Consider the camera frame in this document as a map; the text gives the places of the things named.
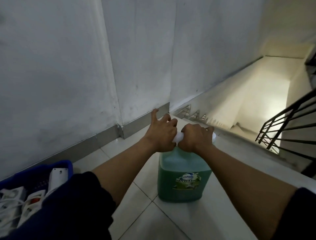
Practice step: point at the black metal stair railing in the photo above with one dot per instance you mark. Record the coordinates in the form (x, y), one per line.
(309, 170)

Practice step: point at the white power strip red switch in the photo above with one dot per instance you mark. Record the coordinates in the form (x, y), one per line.
(30, 205)

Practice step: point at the person's dark blue right sleeve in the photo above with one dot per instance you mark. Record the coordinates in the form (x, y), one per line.
(298, 217)

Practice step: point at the person's right forearm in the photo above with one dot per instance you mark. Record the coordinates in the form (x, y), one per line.
(242, 188)

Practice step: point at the person's right hand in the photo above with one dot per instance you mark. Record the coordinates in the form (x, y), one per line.
(196, 138)

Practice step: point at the grey metal skirting board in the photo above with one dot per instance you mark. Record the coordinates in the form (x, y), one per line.
(138, 123)

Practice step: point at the person's left little finger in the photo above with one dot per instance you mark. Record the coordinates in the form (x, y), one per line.
(154, 115)

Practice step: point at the person's left middle finger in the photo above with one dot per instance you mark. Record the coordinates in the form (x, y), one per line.
(173, 123)

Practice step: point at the blue plastic basket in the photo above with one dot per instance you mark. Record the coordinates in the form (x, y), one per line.
(32, 171)

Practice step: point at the person's dark blue left sleeve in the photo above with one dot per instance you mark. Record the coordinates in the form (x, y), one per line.
(74, 210)

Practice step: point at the person's right fingers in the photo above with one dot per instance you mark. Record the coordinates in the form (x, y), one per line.
(197, 127)

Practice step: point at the person's dark blue sleeve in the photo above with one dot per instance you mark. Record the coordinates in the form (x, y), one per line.
(298, 217)
(74, 210)

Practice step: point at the person's left hand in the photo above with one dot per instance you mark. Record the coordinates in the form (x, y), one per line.
(159, 134)

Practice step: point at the person's left forearm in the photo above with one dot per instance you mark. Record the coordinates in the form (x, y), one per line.
(123, 168)

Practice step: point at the white tiled staircase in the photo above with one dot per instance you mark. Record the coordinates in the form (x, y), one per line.
(246, 103)

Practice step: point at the green dish liquid jug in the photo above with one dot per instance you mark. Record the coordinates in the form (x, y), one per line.
(182, 173)

